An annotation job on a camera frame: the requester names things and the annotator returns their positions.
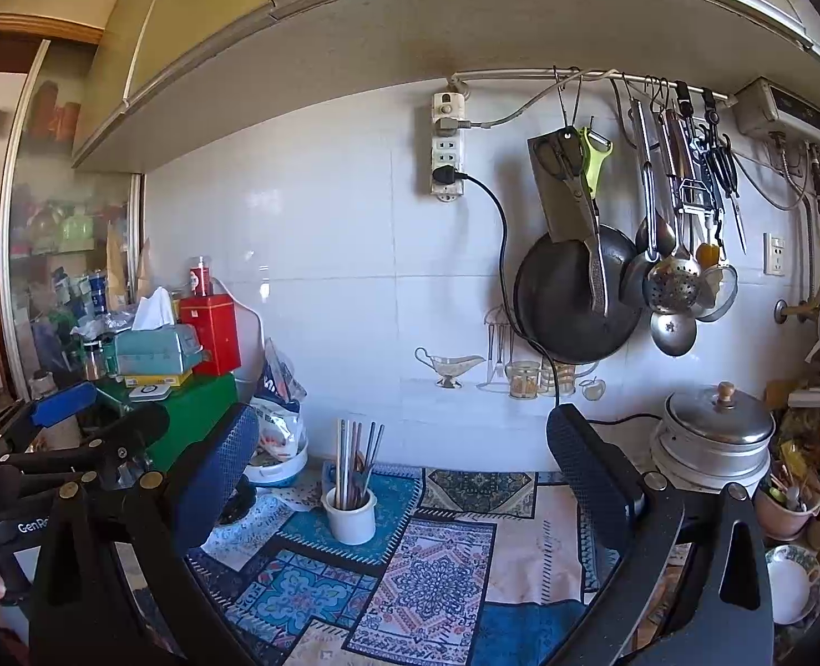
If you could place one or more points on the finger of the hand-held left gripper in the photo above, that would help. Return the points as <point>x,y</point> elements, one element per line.
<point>129,430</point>
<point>63,406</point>

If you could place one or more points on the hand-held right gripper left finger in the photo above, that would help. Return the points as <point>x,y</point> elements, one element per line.
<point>219,479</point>

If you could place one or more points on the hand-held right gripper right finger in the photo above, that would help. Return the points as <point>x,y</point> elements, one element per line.
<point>590,479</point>

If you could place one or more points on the grey metal chopstick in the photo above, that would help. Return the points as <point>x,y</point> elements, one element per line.
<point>339,458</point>
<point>347,458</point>

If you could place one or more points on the white utensil cup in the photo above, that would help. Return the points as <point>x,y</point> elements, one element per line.
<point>350,520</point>

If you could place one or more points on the pink pot with utensils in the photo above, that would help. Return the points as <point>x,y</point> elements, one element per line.
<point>784,513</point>

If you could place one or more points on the small white scale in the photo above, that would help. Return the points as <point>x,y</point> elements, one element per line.
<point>150,390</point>

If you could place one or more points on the white and blue basin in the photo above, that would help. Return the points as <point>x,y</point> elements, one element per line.
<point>285,468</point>

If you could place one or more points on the green metal box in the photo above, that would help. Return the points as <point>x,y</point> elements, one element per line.
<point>195,416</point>

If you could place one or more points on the teal tissue box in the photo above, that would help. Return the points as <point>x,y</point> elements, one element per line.
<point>153,354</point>

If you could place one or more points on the white dotted cloth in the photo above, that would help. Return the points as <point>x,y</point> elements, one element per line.
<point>299,499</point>

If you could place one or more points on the blue and white food bag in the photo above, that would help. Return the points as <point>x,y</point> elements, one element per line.
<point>278,388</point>

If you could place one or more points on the white rice cooker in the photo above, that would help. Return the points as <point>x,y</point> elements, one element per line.
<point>708,479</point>

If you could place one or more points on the red tin box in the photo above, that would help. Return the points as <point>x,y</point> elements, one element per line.
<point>212,336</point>

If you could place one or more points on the steel pot with lid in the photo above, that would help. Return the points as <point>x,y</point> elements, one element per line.
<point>718,430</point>

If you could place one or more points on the red spray can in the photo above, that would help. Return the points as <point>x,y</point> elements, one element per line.
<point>201,277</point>

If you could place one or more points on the black wok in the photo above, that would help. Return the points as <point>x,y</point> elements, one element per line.
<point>562,305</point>

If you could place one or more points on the glass door cabinet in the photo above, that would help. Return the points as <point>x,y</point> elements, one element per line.
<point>63,222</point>

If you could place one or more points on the patterned patchwork table mat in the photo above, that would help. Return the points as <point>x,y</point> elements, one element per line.
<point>417,569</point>

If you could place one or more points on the steel skimmer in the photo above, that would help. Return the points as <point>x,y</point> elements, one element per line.
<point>672,284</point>

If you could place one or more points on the large steel ladle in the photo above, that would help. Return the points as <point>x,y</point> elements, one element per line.
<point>642,270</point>

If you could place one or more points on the floral rimmed plate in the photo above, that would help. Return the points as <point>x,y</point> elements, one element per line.
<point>791,586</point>

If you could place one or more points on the steel cleaver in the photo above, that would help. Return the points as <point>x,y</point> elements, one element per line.
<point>555,201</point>

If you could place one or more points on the green peeler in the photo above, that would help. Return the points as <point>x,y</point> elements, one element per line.
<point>596,159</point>

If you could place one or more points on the small black scissors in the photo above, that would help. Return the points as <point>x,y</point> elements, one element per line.
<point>723,166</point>

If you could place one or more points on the white power strip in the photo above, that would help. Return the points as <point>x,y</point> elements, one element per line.
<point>447,152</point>

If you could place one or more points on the white water heater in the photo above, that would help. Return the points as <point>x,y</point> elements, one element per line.
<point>784,111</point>

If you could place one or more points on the yellow upper cabinet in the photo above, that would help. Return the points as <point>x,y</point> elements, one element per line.
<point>417,14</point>

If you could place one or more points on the white wall socket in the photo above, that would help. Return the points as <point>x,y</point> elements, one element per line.
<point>774,253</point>

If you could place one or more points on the metal hanging rail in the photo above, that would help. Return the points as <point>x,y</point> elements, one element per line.
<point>507,75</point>

